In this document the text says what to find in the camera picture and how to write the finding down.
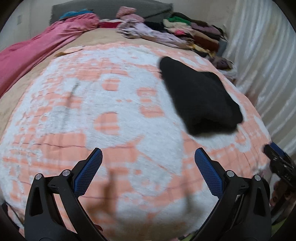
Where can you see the orange white plaid blanket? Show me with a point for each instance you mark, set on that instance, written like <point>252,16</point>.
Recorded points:
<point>112,97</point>

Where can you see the pink quilt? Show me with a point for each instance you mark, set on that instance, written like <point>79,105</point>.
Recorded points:
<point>20,58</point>

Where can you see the folded clothes pile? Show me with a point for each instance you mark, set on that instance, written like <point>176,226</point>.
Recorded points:
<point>201,36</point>

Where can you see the white satin curtain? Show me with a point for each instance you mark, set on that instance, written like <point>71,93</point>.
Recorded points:
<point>261,43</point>

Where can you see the blue cloth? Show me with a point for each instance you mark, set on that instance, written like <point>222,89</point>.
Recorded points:
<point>71,14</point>

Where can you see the bag of clothes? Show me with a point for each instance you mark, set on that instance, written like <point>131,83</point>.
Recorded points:
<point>226,67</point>

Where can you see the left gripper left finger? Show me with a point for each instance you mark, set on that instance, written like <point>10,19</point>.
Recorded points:
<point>43,220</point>

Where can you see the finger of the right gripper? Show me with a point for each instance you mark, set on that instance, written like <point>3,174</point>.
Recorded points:
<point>280,162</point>

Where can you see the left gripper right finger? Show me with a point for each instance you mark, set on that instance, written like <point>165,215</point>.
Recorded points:
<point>242,211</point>

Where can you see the grey headboard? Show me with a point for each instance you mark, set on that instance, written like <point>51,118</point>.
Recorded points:
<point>152,11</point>

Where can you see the dark red garment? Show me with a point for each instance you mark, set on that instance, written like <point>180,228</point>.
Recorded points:
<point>109,25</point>

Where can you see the pink knitted garment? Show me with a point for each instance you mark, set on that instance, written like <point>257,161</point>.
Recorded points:
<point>127,13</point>

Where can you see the black KISS garment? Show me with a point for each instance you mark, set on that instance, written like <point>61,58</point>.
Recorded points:
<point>200,99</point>

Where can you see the lilac crumpled garment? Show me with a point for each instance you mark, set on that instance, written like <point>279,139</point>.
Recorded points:
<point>134,29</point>

